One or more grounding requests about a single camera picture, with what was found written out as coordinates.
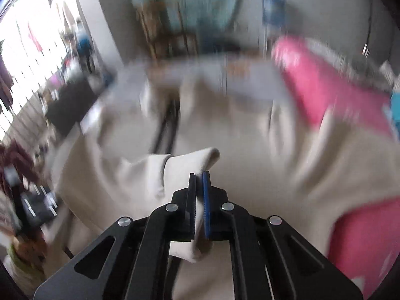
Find beige zip jacket black trim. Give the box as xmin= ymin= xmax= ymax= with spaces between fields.
xmin=46 ymin=65 xmax=400 ymax=300

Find wooden chair black seat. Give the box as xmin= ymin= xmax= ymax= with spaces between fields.
xmin=135 ymin=1 xmax=199 ymax=62

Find dark low cabinet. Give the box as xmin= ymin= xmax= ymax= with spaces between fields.
xmin=45 ymin=75 xmax=105 ymax=138

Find pink floral fleece blanket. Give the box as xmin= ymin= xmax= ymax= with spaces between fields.
xmin=272 ymin=36 xmax=399 ymax=299

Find blue bicycle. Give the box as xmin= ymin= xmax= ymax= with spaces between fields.
xmin=75 ymin=31 xmax=94 ymax=73

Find blue water jug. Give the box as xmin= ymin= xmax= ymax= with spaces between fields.
xmin=262 ymin=0 xmax=286 ymax=27

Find person in maroon trousers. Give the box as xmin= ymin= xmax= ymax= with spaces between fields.
xmin=0 ymin=143 xmax=42 ymax=222

